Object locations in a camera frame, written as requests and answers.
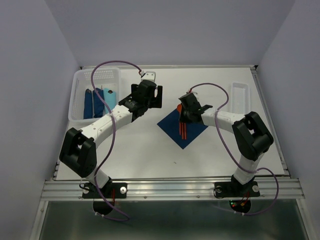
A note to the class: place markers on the white utensil tray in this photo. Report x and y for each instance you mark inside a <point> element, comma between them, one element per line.
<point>240,99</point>

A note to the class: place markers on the light blue napkin roll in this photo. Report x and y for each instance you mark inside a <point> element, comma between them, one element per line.
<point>110,98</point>

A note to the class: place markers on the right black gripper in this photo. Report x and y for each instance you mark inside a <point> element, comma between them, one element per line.
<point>184,116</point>

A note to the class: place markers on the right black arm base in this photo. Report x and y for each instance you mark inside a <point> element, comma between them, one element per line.
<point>239,194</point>

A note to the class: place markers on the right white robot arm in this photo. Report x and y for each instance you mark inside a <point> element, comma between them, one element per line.
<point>251,134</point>

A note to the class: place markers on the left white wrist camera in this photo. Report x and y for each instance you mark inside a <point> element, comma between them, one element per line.
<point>149,76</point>

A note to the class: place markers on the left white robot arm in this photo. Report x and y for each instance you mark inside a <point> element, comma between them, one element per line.
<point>79,148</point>

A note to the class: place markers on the orange plastic spoon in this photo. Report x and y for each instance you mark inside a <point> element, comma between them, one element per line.
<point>179,109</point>

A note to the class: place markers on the dark blue paper napkin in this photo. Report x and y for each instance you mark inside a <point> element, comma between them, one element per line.
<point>170,125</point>

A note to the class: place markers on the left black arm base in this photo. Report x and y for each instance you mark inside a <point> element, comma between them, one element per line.
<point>111,191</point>

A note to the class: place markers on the dark blue napkin roll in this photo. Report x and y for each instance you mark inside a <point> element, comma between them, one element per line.
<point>88,104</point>
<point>98,106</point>

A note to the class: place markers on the aluminium front rail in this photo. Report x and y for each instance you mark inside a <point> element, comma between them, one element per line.
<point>173,189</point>

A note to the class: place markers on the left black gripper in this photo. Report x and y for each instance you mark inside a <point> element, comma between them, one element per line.
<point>155,97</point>

